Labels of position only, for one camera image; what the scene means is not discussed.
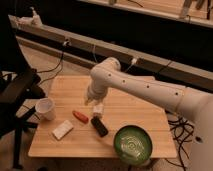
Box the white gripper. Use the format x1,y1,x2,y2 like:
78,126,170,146
84,85,108,105

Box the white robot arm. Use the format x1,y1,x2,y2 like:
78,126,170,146
85,57,213,171

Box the green ceramic bowl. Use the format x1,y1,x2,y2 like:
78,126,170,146
113,125,153,166

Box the black rectangular block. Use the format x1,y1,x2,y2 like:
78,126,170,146
91,117,108,137

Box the white rectangular sponge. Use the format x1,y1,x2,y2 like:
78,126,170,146
52,120,74,140

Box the white cup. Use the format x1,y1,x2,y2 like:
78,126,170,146
35,98,56,121

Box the black chair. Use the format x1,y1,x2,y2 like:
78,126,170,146
0,16,45,170

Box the black hanging cable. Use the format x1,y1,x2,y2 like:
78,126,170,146
35,39,72,84

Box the grey metal rail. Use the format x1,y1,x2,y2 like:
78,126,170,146
9,15,213,92

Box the black floor cables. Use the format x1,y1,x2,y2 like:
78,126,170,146
164,114,198,171

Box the white object on rail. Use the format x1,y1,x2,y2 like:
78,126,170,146
18,7,43,27

